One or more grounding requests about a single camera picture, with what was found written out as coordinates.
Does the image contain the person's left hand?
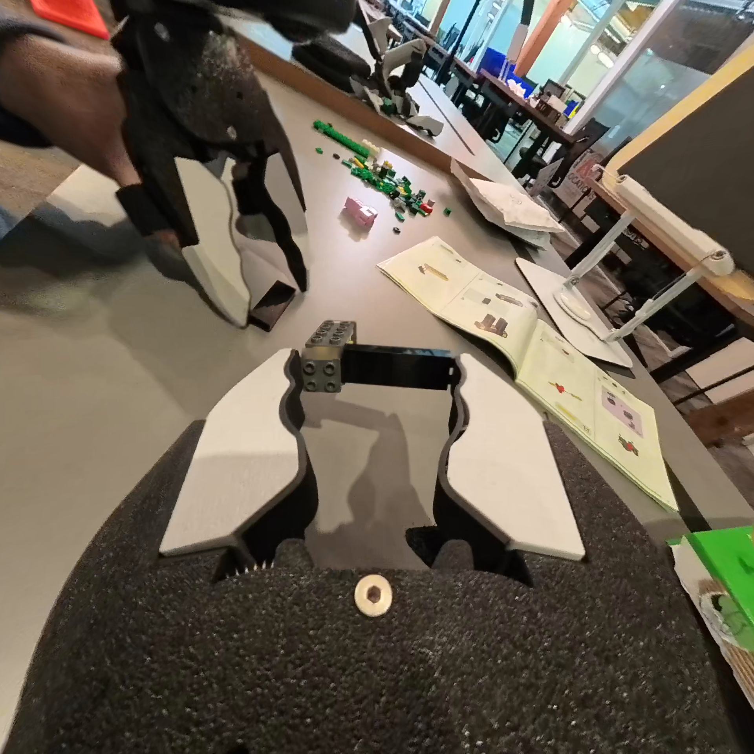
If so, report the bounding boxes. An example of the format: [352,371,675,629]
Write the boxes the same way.
[0,37,180,249]

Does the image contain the wooden table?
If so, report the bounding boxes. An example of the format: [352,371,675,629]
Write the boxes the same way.
[477,68,581,157]

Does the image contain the long black brick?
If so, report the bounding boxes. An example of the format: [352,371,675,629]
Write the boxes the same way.
[247,282,296,332]

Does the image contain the pile of small bricks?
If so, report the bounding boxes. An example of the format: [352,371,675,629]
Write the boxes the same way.
[312,118,454,223]

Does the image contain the green cardboard box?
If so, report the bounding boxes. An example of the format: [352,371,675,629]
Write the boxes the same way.
[666,526,754,699]

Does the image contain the red mat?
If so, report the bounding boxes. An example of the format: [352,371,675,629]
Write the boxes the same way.
[29,0,111,40]

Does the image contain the black padded item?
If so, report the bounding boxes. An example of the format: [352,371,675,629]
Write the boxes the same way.
[291,35,386,92]

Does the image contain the pile of torn packaging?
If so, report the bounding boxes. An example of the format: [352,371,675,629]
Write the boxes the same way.
[350,38,445,137]

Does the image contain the grey desk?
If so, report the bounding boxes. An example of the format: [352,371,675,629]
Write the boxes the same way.
[0,12,725,754]

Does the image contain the brick instruction booklet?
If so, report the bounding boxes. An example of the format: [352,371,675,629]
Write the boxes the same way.
[377,236,679,512]

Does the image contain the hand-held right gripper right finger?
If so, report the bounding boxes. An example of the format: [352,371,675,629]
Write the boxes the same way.
[436,352,587,562]

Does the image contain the long green brick plate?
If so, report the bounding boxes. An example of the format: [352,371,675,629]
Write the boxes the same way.
[312,119,373,159]

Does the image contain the pink brick pig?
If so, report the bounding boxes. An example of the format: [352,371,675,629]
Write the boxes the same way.
[343,196,379,229]

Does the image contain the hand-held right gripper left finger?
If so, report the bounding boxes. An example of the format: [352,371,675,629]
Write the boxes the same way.
[158,348,319,557]

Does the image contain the white printed cardboard box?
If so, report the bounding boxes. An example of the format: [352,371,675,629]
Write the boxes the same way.
[533,150,610,207]

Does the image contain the grey desk divider panel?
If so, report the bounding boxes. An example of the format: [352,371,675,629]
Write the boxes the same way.
[601,50,754,322]

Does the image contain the black grey yellow brick assembly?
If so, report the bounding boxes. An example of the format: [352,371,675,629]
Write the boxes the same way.
[302,320,456,394]

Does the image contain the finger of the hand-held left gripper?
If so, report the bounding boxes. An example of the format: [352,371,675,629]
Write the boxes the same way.
[176,156,253,329]
[231,150,310,293]

